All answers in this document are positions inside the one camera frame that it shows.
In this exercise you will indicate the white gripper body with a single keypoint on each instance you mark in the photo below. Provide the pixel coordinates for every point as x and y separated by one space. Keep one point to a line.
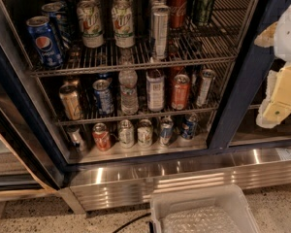
289 38

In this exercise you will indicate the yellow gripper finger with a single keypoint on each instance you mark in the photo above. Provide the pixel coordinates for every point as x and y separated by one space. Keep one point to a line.
266 38
276 107

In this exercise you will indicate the red Coca-Cola can top shelf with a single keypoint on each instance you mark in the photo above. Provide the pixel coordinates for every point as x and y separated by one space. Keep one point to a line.
178 13

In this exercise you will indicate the silver slim can middle shelf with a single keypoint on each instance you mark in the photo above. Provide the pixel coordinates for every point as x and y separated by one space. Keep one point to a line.
207 76

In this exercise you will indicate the dark green can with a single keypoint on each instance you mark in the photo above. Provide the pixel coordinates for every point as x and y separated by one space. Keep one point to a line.
202 12

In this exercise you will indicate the blue Pepsi can bottom right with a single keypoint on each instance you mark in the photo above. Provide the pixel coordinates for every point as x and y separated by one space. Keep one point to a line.
188 126

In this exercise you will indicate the blue pepsi can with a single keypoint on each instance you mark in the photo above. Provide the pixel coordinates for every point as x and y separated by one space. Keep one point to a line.
56 11
67 6
45 41
188 126

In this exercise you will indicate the orange-red can middle shelf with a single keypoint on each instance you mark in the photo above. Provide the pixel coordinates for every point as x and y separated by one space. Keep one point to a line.
180 91

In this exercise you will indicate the tall silver slim can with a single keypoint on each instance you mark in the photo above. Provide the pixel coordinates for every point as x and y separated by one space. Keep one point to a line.
159 31

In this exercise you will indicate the blue silver can bottom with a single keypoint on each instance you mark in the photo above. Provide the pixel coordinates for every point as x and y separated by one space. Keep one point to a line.
166 131

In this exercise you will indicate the steel fridge cabinet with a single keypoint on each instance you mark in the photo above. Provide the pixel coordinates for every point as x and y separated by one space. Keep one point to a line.
228 146

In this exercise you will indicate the white can bottom centre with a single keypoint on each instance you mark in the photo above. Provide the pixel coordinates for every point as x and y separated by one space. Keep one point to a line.
145 132

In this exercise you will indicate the right front 7UP can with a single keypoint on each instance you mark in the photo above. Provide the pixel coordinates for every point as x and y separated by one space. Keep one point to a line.
123 25

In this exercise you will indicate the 7up can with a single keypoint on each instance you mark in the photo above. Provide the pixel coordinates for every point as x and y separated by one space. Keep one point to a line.
123 25
90 24

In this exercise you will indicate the white can bottom centre-left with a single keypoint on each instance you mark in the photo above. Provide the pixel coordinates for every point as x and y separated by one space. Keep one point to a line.
126 134

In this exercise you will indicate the blue can middle shelf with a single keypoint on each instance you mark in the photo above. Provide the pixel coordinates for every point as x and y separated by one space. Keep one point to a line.
103 96

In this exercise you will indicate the left front 7UP can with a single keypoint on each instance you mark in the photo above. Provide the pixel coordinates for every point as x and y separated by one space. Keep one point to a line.
90 24

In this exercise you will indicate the red can bottom shelf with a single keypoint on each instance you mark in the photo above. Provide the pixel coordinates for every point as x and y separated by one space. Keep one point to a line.
101 136

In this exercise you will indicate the gold can middle shelf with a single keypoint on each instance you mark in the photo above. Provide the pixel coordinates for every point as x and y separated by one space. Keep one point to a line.
70 99

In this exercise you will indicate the silver can bottom left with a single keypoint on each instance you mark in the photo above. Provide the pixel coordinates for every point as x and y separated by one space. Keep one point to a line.
74 133

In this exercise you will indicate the front blue Pepsi can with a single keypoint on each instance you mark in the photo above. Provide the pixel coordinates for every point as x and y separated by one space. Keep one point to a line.
45 41

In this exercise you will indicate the open glass fridge door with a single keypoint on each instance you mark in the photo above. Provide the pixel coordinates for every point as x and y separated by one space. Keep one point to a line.
26 171

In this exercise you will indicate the white labelled bottle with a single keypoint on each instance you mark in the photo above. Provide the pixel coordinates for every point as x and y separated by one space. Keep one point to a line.
155 87

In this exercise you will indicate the white plastic bin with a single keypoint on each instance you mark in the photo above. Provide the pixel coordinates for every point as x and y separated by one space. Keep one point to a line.
218 209

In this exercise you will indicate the clear water bottle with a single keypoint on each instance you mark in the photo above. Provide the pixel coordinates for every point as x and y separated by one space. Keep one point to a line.
128 84

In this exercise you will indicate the middle wire shelf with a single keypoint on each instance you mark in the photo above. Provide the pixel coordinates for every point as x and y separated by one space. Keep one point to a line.
212 104

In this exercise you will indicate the wire shelf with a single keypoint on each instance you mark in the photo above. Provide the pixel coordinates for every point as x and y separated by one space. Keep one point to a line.
212 104
217 42

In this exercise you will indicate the top wire shelf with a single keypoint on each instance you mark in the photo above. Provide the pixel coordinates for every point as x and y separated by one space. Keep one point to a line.
217 42

